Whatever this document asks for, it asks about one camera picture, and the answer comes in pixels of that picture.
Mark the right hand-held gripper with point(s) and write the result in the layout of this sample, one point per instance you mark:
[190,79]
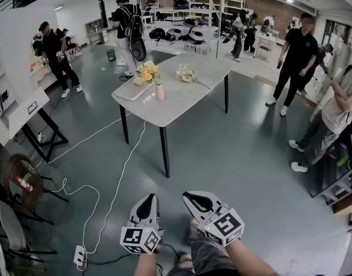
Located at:
[225,226]

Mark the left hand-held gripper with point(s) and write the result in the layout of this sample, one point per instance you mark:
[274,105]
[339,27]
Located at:
[141,239]

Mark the pink vase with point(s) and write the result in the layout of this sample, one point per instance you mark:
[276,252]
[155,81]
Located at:
[160,93]

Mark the yellow flowers bunch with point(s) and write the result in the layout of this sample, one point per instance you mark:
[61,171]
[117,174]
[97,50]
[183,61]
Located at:
[148,72]

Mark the person's right forearm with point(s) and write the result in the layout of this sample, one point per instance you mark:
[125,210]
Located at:
[245,260]

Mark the person's left forearm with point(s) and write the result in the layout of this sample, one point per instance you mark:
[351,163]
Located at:
[145,266]

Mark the pink flowers bunch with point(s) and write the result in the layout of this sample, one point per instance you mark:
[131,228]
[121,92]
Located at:
[185,75]

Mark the person's camouflage trousers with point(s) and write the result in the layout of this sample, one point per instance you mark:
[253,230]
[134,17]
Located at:
[204,252]

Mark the white power strip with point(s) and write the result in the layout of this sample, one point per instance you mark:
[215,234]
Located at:
[79,256]
[41,137]

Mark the grey marble table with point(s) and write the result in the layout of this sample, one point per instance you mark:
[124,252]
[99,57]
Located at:
[187,93]

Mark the white rectangular tray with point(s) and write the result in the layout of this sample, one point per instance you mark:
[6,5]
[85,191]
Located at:
[130,92]

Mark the red white bottle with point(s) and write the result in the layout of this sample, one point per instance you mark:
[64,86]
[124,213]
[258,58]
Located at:
[23,183]

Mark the cream sponge block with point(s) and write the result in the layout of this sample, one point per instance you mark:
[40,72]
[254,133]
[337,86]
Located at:
[137,80]

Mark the white chair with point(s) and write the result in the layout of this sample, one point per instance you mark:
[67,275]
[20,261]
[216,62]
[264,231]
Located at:
[10,226]

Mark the white desk with black legs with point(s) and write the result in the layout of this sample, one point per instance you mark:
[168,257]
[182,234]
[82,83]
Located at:
[23,108]

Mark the dark mesh waste bin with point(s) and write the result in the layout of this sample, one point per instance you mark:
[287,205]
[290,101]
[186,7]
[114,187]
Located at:
[111,55]

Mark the black oval backpack pod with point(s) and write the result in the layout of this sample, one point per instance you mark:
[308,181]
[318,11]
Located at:
[138,50]

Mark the group of black white round devices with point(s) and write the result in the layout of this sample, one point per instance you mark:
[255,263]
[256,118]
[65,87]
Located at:
[197,34]

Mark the small white desk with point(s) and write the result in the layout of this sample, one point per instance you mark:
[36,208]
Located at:
[268,43]

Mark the oval mirror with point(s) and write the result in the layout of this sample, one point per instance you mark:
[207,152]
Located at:
[37,47]

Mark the white shelving rack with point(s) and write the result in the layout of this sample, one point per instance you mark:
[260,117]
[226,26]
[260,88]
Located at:
[179,9]

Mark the metal frame stand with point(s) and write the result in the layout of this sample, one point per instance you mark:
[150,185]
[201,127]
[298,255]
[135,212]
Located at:
[342,183]

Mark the white wall shelves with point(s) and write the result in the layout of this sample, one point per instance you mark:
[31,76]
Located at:
[236,3]

